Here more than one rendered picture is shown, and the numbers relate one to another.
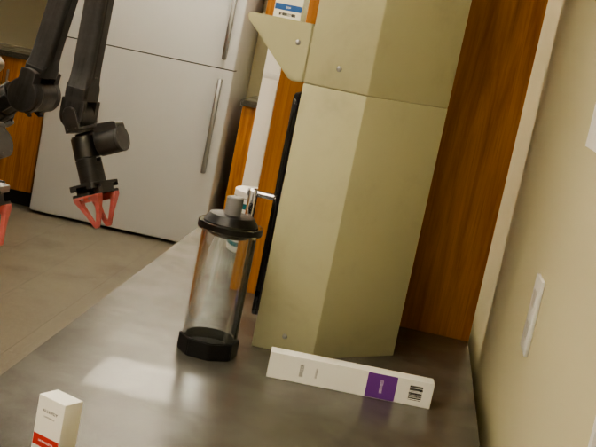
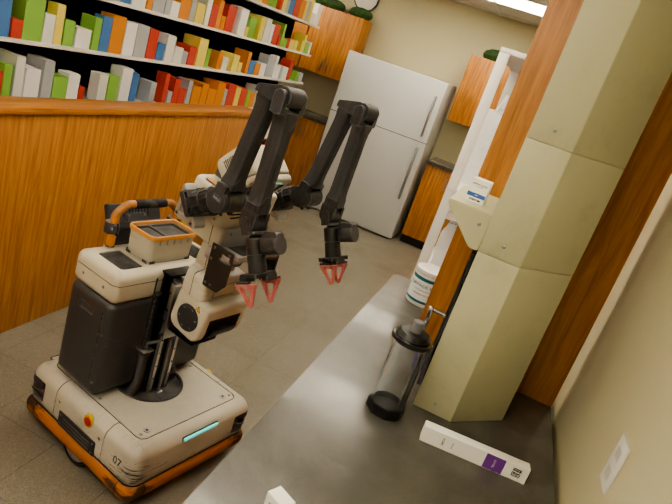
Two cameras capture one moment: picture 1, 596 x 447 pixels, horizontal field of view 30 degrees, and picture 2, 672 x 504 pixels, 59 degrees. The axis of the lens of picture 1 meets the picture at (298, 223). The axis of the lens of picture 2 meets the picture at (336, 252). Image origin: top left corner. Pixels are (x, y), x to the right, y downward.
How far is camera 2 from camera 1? 0.51 m
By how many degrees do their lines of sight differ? 11
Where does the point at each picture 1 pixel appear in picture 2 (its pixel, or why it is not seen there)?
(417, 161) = (544, 308)
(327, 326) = (464, 403)
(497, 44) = (612, 226)
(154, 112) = (377, 160)
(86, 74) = (339, 192)
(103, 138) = (343, 233)
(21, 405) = (259, 464)
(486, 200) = (582, 324)
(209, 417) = (378, 485)
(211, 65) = (413, 138)
